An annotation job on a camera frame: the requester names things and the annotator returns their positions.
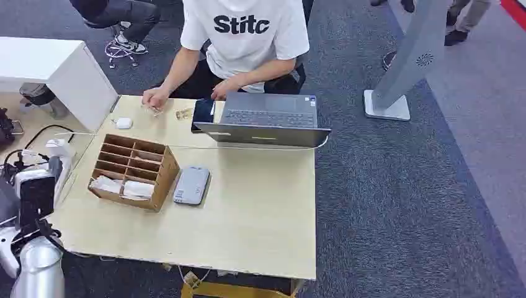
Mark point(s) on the grey card reader device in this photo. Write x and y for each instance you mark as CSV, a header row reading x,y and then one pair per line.
x,y
192,186

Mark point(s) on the white side table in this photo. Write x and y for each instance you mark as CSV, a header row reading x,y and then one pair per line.
x,y
70,74

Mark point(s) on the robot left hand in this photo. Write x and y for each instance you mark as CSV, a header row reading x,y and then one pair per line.
x,y
61,158

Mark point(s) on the person in dark trousers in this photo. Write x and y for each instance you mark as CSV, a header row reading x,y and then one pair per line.
x,y
123,18

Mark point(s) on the grey laptop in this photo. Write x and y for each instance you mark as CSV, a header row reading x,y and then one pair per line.
x,y
267,117

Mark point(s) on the white robot torso shell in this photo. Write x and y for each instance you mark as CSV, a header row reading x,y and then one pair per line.
x,y
7,251

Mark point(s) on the wooden card box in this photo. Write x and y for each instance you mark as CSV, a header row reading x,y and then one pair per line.
x,y
158,172

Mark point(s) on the person's left hand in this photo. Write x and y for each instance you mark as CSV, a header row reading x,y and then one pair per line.
x,y
224,88

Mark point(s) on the small brown card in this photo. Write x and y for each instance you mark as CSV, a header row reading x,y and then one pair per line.
x,y
183,114

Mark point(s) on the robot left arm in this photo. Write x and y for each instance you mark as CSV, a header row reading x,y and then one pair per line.
x,y
40,267

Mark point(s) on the black bag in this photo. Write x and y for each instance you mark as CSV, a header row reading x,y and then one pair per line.
x,y
5,125

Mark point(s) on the black phone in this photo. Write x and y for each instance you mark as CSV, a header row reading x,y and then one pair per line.
x,y
203,113

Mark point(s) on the white card stack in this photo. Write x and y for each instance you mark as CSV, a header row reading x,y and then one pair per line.
x,y
106,184
138,190

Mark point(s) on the seated person in white shirt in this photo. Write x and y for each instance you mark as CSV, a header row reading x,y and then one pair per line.
x,y
246,45

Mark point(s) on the clear plastic wrapper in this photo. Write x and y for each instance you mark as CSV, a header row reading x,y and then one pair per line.
x,y
154,111

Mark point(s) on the grey stand with white base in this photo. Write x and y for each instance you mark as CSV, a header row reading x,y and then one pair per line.
x,y
411,53

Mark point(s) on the person's right hand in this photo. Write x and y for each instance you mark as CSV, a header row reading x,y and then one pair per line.
x,y
155,98

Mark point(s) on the white earbuds case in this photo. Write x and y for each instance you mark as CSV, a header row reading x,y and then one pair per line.
x,y
123,123

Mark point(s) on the person in beige trousers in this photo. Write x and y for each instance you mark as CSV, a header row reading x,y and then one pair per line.
x,y
462,20

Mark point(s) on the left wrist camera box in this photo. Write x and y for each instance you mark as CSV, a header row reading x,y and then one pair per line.
x,y
36,197

